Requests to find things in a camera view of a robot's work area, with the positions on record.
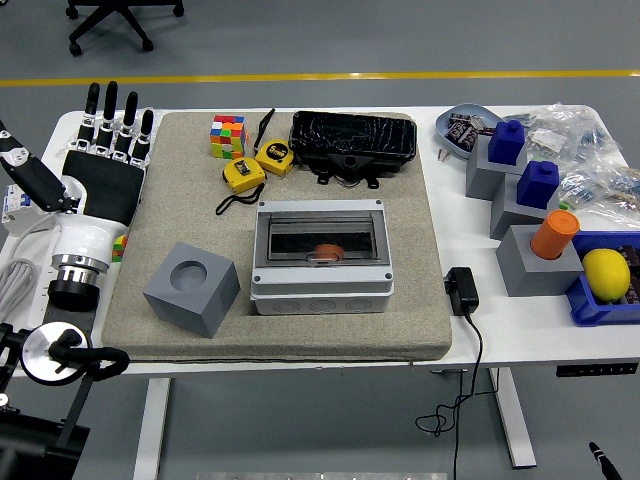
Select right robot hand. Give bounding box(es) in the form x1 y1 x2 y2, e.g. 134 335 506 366
587 440 624 480

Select grey electrical box with lid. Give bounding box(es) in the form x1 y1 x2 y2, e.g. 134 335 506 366
249 199 396 316

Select orange cylinder battery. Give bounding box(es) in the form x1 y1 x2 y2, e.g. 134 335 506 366
530 209 581 261
313 243 346 262

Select dark snack packets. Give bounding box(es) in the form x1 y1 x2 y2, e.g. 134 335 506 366
446 112 496 150

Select yellow lemon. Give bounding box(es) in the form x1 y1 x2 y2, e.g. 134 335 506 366
581 248 632 303

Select black plastic tray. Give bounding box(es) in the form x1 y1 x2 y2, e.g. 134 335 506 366
288 110 419 190

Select blue plastic block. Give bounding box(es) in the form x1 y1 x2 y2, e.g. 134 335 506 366
515 160 560 210
487 119 527 167

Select blue storage bin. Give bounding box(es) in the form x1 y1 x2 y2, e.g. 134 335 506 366
565 230 640 328

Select white table leg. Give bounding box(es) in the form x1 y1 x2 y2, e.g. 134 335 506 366
132 378 172 480
487 367 538 470

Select yellow tape measure black label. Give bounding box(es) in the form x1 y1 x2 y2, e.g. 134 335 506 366
253 108 295 177

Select blue-grey bowl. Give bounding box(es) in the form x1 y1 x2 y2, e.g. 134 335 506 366
434 103 503 161

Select black office chair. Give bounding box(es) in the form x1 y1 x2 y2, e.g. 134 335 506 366
65 0 185 56

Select beige fabric mat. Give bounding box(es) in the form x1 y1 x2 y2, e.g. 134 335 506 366
100 110 454 365

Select black adapter cord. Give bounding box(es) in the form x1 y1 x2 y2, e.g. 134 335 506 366
414 309 501 480

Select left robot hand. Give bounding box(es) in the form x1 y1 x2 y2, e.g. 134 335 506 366
0 79 156 266

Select white circuit breaker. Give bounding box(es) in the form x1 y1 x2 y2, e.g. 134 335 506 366
0 182 51 237

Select grey block with round hole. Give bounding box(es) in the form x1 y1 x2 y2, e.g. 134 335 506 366
142 242 242 340
495 224 586 298

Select black table control panel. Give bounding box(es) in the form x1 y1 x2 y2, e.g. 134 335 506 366
556 363 640 379

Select yellow tape measure with strap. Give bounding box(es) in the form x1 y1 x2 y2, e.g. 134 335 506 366
215 156 267 217

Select black power adapter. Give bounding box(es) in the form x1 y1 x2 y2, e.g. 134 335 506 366
443 266 480 317

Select white power cable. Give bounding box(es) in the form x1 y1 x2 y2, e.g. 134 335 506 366
0 212 61 326

